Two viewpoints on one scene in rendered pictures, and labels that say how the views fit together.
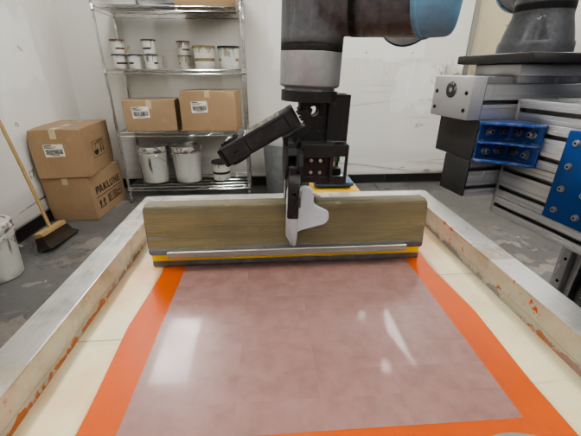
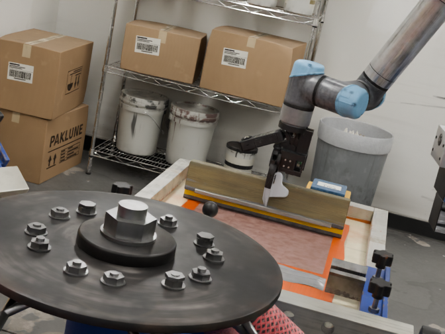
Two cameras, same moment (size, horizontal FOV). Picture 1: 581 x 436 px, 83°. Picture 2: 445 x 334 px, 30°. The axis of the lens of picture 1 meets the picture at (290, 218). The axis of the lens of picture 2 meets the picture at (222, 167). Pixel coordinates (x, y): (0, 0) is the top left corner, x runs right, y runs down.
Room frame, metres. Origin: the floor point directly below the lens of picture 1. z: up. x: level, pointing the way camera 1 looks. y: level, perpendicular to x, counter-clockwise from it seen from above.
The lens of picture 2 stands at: (-1.46, -0.33, 1.60)
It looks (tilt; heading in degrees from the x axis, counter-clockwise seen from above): 16 degrees down; 13
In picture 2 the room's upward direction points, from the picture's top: 12 degrees clockwise
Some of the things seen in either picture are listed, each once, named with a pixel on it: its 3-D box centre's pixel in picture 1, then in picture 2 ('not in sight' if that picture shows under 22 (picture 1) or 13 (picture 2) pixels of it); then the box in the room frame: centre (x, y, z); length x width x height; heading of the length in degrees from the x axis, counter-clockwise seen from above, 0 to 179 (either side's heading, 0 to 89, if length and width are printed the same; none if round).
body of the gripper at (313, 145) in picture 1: (312, 137); (290, 148); (0.45, -0.03, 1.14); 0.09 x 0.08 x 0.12; 94
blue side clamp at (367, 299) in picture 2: not in sight; (371, 307); (0.04, -0.32, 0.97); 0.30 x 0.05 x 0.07; 4
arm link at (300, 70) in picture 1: (309, 73); (295, 115); (0.45, -0.02, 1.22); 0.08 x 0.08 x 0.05
